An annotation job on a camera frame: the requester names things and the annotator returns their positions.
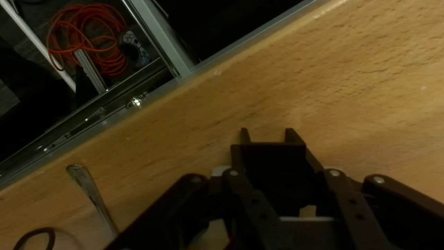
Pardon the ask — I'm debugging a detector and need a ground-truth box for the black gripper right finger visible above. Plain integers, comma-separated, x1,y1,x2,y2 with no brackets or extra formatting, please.
283,128,444,250

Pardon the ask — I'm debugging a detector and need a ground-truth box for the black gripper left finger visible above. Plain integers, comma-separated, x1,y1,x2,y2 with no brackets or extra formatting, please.
104,128,283,250

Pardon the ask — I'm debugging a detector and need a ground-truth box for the black block object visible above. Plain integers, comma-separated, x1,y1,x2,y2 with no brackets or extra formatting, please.
244,141,306,220

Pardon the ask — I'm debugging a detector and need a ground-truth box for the metal wrench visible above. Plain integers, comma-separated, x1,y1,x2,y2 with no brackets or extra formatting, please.
65,163,120,236

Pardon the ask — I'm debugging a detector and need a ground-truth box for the orange extension cord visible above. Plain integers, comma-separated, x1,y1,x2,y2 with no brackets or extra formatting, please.
45,3,130,79

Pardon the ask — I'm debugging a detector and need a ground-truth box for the black cable loop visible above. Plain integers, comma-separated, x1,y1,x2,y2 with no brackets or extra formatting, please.
12,227,58,250

